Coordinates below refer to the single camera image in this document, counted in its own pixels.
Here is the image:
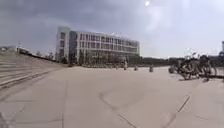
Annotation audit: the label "grey concrete plaza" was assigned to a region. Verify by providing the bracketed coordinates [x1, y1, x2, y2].
[0, 65, 224, 128]

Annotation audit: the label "white multi-storey building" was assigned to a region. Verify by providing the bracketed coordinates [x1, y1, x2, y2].
[55, 26, 141, 66]

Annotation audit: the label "row of parked bicycles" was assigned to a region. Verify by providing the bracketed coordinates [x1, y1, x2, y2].
[168, 53, 218, 82]

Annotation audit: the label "wide concrete steps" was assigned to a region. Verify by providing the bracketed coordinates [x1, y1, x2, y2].
[0, 50, 63, 90]

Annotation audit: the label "row of trees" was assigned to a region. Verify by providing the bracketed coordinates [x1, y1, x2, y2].
[34, 50, 224, 68]

